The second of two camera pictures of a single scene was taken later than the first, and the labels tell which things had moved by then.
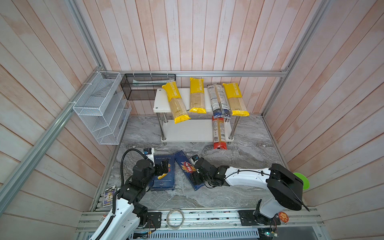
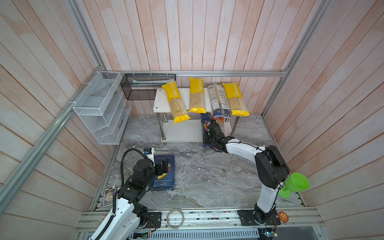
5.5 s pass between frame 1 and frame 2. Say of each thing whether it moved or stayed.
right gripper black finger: moved
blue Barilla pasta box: stayed
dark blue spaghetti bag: stayed
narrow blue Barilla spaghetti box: moved
